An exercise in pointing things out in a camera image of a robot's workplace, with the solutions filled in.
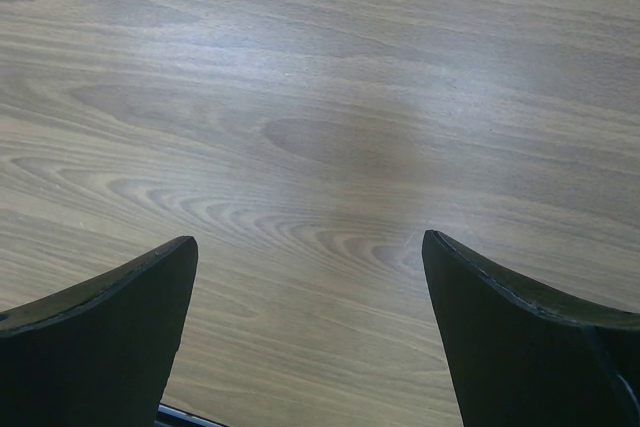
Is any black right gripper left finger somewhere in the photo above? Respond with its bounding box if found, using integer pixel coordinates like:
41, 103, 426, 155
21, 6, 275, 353
1, 236, 196, 426

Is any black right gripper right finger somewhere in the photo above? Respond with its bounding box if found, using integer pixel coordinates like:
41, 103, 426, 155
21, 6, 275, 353
422, 230, 639, 426

